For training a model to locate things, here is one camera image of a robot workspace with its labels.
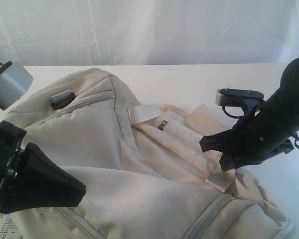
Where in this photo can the white backdrop curtain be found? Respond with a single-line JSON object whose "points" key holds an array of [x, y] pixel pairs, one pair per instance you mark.
{"points": [[148, 32]]}

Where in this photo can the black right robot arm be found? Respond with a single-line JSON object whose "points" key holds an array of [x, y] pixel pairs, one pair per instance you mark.
{"points": [[286, 97]]}

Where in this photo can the beige fabric duffel bag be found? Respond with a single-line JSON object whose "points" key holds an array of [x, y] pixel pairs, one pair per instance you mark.
{"points": [[145, 174]]}

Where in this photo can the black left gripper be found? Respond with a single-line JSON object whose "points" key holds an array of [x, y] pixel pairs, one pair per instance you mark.
{"points": [[38, 183]]}

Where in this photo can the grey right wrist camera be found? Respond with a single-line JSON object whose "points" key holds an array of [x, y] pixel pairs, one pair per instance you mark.
{"points": [[238, 98]]}

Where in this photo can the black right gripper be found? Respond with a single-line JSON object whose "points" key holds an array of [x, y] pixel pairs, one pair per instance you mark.
{"points": [[262, 133]]}

